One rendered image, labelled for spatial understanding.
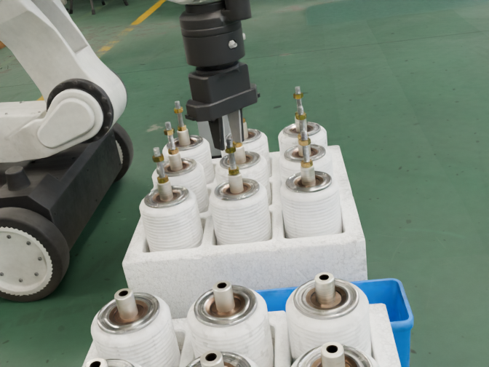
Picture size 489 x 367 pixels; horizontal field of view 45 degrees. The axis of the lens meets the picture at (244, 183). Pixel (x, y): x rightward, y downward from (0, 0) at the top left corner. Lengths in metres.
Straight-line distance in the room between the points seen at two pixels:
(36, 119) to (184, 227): 0.49
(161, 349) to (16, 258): 0.60
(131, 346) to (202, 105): 0.36
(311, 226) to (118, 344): 0.39
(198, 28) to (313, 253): 0.38
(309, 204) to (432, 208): 0.51
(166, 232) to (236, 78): 0.27
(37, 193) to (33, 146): 0.14
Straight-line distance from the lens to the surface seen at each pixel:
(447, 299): 1.12
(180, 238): 0.98
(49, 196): 1.28
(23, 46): 1.33
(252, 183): 0.98
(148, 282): 0.99
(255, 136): 1.18
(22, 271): 1.29
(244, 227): 0.95
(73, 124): 1.29
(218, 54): 0.85
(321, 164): 1.04
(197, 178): 1.07
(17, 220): 1.21
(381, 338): 0.76
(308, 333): 0.68
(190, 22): 0.85
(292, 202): 0.94
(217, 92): 0.88
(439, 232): 1.30
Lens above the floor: 0.68
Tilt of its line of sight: 25 degrees down
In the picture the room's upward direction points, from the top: 9 degrees counter-clockwise
